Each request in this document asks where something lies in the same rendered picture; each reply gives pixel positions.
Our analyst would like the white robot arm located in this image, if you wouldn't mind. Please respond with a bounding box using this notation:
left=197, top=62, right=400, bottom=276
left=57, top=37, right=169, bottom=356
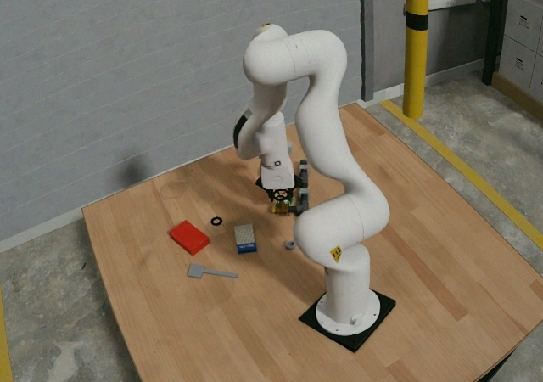
left=233, top=24, right=389, bottom=335

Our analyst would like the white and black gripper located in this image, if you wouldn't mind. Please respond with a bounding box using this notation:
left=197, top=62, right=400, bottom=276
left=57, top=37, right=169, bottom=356
left=255, top=158, right=302, bottom=202

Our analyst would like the red rectangular block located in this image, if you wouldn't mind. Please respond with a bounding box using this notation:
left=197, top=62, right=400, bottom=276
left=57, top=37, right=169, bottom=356
left=169, top=220, right=210, bottom=256

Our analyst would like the dark grey pipe with metal clamp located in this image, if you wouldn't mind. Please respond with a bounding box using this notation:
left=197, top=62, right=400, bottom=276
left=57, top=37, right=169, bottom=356
left=272, top=160, right=310, bottom=215

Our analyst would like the green tag with chain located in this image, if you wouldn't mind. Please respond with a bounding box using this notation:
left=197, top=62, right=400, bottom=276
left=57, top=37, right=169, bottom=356
left=276, top=198, right=294, bottom=206

